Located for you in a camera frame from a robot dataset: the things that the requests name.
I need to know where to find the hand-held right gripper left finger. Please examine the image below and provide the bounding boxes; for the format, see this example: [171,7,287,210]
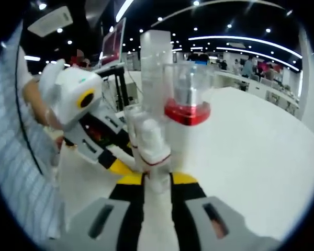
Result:
[68,174,145,251]

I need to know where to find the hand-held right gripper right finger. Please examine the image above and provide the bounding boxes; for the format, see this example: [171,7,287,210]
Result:
[171,172,281,251]

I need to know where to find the white skincare tube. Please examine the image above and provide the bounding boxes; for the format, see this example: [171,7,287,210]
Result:
[140,30,173,113]

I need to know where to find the white skincare bottle clear cap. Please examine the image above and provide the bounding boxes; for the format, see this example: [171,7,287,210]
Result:
[163,62,216,169]

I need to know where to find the white laptop stand black legs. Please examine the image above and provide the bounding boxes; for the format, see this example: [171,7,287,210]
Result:
[94,62,129,113]

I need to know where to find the laptop with red screen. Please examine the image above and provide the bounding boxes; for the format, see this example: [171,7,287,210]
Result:
[100,17,127,71]

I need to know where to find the ceiling air vent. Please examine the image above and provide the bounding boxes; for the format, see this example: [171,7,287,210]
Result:
[27,6,73,37]

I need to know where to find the row of white office desks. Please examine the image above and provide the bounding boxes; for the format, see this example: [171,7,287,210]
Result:
[214,70,301,116]

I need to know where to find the black chest cable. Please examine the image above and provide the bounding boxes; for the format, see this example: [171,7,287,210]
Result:
[14,33,46,176]

